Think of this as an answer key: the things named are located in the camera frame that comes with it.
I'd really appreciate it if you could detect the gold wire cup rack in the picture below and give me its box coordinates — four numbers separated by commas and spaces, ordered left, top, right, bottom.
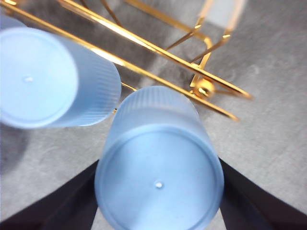
0, 0, 254, 123

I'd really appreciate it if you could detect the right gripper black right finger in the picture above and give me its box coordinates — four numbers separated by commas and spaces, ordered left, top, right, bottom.
219, 158, 307, 230

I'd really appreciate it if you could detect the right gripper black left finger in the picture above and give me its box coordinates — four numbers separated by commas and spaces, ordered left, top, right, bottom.
0, 159, 100, 230

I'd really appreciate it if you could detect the blue ribbed plastic cup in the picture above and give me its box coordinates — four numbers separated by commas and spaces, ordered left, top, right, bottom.
0, 26, 121, 130
94, 85, 225, 230

